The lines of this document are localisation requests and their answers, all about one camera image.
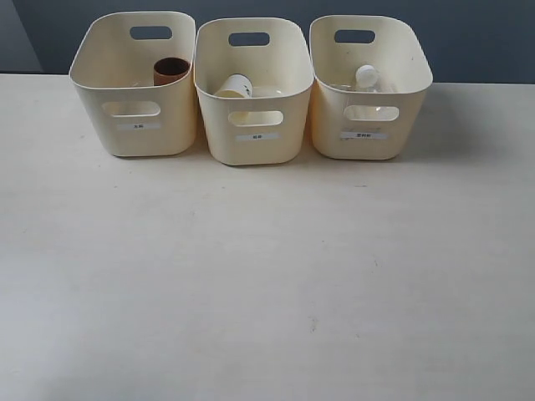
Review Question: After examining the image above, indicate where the dark brown wooden cup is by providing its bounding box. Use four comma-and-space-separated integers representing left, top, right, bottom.
153, 57, 191, 86

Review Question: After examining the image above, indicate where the middle cream plastic bin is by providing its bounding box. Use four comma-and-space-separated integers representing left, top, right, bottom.
194, 18, 314, 165

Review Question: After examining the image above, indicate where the right cream plastic bin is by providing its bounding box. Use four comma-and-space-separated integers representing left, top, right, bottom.
309, 15, 433, 160

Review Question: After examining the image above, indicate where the white paper cup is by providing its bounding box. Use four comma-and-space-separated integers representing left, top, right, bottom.
215, 74, 252, 125

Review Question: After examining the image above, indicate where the left cream plastic bin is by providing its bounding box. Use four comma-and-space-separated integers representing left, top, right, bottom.
69, 11, 197, 157

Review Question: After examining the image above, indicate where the clear bottle white cap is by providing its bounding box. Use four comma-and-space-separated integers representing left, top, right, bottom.
332, 64, 400, 120

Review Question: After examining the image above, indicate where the cream plastic bin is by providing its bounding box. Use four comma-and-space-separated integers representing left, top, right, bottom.
194, 18, 314, 165
69, 11, 197, 157
309, 15, 433, 160

